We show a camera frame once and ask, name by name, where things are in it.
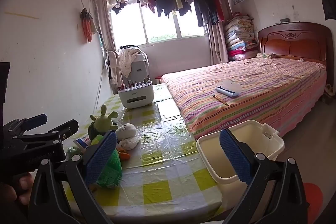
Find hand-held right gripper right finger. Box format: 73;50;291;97
219;128;310;224

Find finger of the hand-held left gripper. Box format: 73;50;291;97
16;114;48;135
39;119;79;151

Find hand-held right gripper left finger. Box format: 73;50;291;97
28;130;117;224

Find white plastic bin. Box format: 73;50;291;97
196;120;285;214

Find person's left hand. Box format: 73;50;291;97
0;171;36;206

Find green packet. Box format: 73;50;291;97
96;135;123;189

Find small green object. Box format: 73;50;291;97
66;147;83;161

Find white plush toy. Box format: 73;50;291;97
115;123;140;151

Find green plush toy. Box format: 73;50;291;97
87;104;119;142

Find yellow pencil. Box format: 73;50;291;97
212;94;228;106

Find white desk organizer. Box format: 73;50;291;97
118;77;154;109

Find bed with striped sheet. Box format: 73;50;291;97
160;57;327;140

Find bunch of pens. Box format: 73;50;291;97
119;76;150;89

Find red stool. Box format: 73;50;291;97
303;182;324;224

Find white dotted cloth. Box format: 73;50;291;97
118;45;143;77

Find white appliance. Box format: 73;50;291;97
130;55;149;83

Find orange hanging cloth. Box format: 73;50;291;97
80;7;98;43

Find beige curtain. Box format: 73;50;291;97
95;0;117;56
207;22;229;65

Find cream plush slippers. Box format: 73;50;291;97
324;83;336;96

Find stack of folded quilts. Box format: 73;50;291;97
224;13;259;62

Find wooden headboard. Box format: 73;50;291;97
257;22;334;69

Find window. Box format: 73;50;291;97
109;1;205;45

